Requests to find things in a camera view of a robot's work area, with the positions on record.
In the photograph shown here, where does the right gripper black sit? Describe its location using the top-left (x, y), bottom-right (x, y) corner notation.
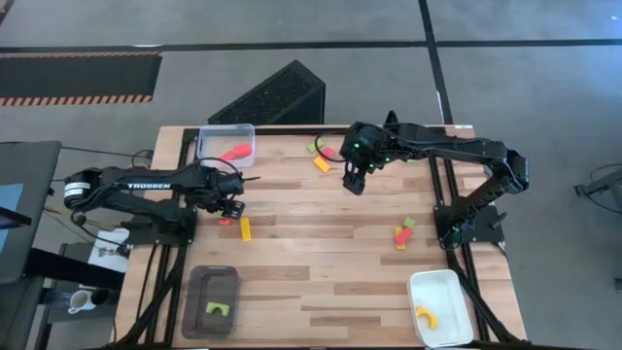
top-left (342, 154), bottom-right (379, 196)

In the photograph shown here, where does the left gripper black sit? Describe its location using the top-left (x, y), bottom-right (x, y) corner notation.
top-left (208, 169), bottom-right (247, 221)

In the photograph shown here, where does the yellow arch block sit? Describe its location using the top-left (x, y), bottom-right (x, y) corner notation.
top-left (415, 304), bottom-right (439, 331)

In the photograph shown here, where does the clear plastic bin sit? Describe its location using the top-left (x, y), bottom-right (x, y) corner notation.
top-left (195, 122), bottom-right (257, 169)

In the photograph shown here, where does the dark grey plastic tray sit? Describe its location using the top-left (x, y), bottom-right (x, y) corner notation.
top-left (181, 264), bottom-right (241, 340)

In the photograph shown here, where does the black perforated computer case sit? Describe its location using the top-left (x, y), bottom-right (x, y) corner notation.
top-left (207, 58), bottom-right (327, 125)

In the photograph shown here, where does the white printed paper sheet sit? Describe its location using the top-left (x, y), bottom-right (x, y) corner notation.
top-left (86, 227), bottom-right (131, 274)

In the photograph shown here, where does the white plastic bin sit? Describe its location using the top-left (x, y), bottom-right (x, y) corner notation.
top-left (406, 268), bottom-right (475, 349)

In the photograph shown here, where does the black side table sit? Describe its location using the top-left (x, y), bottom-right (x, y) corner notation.
top-left (0, 245), bottom-right (125, 350)

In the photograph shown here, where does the white mug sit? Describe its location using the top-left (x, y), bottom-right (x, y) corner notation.
top-left (66, 289), bottom-right (97, 316)

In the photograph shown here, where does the black hazard-striped floor mat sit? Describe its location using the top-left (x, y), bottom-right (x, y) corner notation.
top-left (0, 51), bottom-right (164, 108)

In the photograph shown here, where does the dark grey monitor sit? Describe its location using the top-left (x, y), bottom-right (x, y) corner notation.
top-left (0, 139), bottom-right (63, 286)

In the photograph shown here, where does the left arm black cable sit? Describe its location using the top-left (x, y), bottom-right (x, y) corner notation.
top-left (196, 156), bottom-right (261, 184)

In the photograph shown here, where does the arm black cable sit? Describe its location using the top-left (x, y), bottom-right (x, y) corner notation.
top-left (196, 156), bottom-right (261, 184)
top-left (314, 130), bottom-right (349, 157)

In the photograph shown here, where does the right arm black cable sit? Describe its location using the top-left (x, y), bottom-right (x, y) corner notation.
top-left (314, 130), bottom-right (349, 157)

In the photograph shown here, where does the thin black cable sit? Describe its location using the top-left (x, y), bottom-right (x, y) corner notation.
top-left (60, 144), bottom-right (156, 170)

